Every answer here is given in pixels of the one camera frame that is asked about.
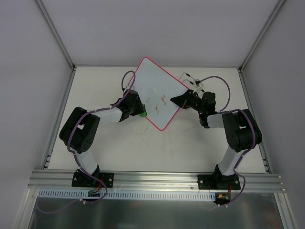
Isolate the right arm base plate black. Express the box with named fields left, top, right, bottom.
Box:
left=197, top=174, right=241, bottom=190

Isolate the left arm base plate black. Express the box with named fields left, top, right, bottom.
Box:
left=71, top=169, right=114, bottom=188

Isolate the aluminium front rail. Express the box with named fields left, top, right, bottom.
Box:
left=27, top=169, right=286, bottom=193

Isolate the pink framed whiteboard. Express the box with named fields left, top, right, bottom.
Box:
left=132, top=57, right=189, bottom=131

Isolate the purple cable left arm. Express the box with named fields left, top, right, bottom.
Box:
left=33, top=71, right=136, bottom=214

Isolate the left frame post aluminium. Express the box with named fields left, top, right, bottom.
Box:
left=34, top=0, right=75, bottom=70

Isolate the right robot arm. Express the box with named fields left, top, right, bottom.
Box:
left=170, top=89, right=262, bottom=190

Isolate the frame post aluminium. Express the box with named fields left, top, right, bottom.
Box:
left=34, top=0, right=75, bottom=70
left=239, top=0, right=286, bottom=72

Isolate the white slotted cable duct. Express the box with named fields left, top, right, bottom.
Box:
left=38, top=189, right=216, bottom=202

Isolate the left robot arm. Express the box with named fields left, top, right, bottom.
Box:
left=59, top=89, right=146, bottom=187

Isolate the green bone-shaped eraser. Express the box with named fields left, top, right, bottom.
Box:
left=139, top=104, right=147, bottom=117

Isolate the right frame post aluminium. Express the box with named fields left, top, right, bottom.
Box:
left=239, top=0, right=286, bottom=72

